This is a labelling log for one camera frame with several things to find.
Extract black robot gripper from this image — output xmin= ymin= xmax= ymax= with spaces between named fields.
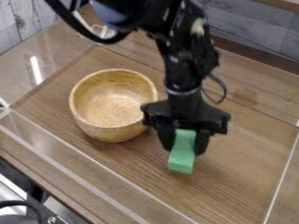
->
xmin=140 ymin=84 xmax=232 ymax=156

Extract green rectangular block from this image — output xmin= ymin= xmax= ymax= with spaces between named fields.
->
xmin=168 ymin=129 xmax=196 ymax=174

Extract black cable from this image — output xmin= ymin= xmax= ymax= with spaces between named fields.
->
xmin=0 ymin=200 xmax=33 ymax=218

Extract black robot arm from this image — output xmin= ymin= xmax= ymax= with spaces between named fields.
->
xmin=92 ymin=0 xmax=229 ymax=155

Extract clear acrylic tray walls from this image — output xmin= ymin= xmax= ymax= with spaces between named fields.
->
xmin=0 ymin=23 xmax=299 ymax=224

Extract black metal table bracket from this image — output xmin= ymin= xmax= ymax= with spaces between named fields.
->
xmin=24 ymin=194 xmax=71 ymax=224

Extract round wooden bowl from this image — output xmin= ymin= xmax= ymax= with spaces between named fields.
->
xmin=69 ymin=68 xmax=157 ymax=143

